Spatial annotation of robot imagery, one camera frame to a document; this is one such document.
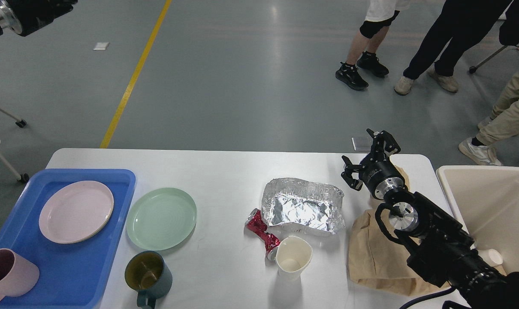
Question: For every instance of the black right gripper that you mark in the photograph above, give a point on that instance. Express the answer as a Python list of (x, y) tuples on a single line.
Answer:
[(375, 171)]

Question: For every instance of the green plate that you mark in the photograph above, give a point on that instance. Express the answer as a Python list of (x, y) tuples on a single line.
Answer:
[(161, 219)]

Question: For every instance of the dark teal mug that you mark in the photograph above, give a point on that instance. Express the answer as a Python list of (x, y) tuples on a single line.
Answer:
[(148, 274)]

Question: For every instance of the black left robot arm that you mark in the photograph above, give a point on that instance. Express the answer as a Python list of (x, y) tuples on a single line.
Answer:
[(28, 16)]

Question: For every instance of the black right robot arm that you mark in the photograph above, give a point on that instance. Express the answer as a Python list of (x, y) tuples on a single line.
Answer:
[(440, 250)]

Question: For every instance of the grey floor plate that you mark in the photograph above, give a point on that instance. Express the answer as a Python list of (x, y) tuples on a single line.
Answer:
[(361, 144)]

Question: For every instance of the aluminium foil tray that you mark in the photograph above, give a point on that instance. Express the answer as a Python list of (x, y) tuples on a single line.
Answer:
[(298, 205)]

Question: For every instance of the brown paper bag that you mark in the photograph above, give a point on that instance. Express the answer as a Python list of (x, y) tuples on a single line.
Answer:
[(378, 263)]

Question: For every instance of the white paper cup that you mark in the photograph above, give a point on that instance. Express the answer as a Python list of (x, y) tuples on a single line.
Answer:
[(293, 256)]

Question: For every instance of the crushed red can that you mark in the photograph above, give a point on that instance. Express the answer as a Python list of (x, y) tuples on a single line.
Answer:
[(256, 224)]

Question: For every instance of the beige plastic bin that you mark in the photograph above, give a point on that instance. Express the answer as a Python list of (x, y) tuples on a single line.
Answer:
[(485, 199)]

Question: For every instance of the small white cup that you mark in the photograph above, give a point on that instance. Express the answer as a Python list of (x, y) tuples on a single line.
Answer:
[(491, 256)]

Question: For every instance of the person in white shorts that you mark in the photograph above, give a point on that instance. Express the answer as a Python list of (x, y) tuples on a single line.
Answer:
[(363, 49)]

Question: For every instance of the person in khaki trousers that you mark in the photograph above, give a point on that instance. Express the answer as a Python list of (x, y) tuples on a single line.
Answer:
[(502, 123)]

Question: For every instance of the person in black trousers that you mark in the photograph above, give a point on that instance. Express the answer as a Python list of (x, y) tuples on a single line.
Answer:
[(460, 25)]

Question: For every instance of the pink plate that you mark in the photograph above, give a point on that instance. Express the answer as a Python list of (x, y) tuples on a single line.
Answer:
[(76, 212)]

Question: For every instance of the blue plastic tray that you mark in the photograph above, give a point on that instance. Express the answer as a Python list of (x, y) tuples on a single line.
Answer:
[(72, 276)]

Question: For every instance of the rolling stand leg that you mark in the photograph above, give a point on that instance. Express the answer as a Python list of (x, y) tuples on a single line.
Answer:
[(18, 120)]

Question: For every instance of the pink mug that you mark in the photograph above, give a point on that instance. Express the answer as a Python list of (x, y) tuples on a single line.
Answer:
[(17, 274)]

